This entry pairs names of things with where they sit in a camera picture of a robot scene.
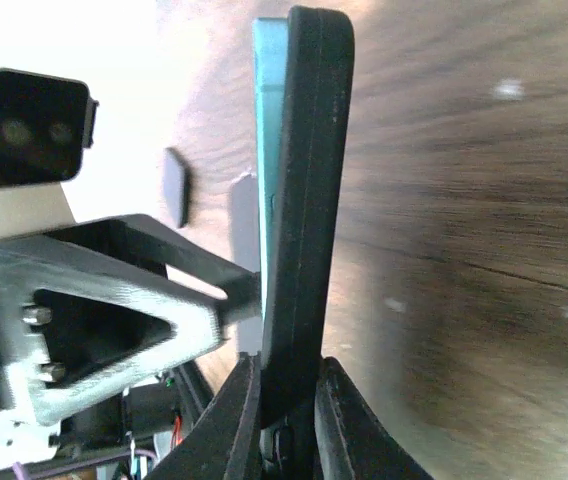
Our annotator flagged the teal edged smartphone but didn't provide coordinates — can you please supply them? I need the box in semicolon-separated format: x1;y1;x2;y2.
251;17;293;361

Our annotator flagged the black phone case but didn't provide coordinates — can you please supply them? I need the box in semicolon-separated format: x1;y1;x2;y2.
163;148;192;228
261;6;355;427

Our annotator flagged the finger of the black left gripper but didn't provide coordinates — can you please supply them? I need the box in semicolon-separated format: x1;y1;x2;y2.
0;234;223;425
47;214;261;320

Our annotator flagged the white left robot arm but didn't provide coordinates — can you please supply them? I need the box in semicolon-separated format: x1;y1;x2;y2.
0;215;261;479

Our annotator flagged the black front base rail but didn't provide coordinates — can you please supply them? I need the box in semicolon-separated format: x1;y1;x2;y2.
173;361;214;421

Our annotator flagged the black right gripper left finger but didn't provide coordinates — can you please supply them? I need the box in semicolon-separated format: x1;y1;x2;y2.
147;354;262;480

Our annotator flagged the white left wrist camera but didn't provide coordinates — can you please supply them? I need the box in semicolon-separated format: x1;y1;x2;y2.
0;68;98;238

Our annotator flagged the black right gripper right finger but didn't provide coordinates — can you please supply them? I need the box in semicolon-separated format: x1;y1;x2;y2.
314;357;431;480

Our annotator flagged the purple edged smartphone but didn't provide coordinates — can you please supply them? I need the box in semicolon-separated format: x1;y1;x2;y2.
229;172;263;355

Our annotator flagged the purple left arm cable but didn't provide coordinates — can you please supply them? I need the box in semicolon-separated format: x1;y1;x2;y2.
11;447;158;480

